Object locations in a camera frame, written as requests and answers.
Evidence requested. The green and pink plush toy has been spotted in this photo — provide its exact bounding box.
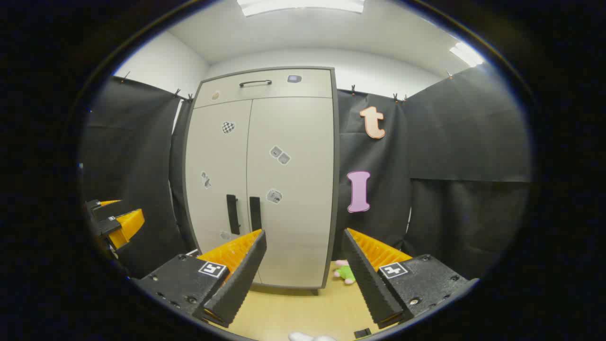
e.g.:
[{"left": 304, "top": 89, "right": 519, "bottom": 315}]
[{"left": 333, "top": 260, "right": 356, "bottom": 285}]

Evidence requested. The grey cabinet drawer front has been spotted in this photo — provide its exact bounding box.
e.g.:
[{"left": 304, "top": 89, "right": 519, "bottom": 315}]
[{"left": 194, "top": 69, "right": 333, "bottom": 108}]

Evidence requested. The black door handle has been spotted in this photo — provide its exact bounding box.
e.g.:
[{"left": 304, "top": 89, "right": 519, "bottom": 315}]
[
  {"left": 226, "top": 194, "right": 240, "bottom": 235},
  {"left": 250, "top": 197, "right": 262, "bottom": 232}
]

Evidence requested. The grey double-door shoe cabinet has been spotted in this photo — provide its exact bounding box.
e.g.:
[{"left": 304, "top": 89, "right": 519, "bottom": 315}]
[{"left": 182, "top": 66, "right": 340, "bottom": 295}]

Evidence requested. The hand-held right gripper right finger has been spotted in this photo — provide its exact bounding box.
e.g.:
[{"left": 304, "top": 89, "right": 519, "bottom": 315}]
[{"left": 341, "top": 228, "right": 479, "bottom": 330}]

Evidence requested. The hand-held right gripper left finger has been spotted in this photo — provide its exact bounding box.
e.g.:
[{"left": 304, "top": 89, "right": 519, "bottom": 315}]
[{"left": 133, "top": 229, "right": 267, "bottom": 328}]

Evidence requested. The black backdrop cloth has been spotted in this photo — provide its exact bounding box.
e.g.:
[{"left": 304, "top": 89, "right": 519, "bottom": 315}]
[{"left": 80, "top": 64, "right": 533, "bottom": 280}]

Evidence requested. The grey shoe cabinet door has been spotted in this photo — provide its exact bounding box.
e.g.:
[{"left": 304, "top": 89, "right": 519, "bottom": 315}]
[
  {"left": 246, "top": 96, "right": 336, "bottom": 288},
  {"left": 185, "top": 99, "right": 253, "bottom": 285}
]

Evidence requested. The ceiling light panel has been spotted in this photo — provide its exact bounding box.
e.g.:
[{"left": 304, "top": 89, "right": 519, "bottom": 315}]
[
  {"left": 449, "top": 42, "right": 484, "bottom": 68},
  {"left": 237, "top": 0, "right": 366, "bottom": 17}
]

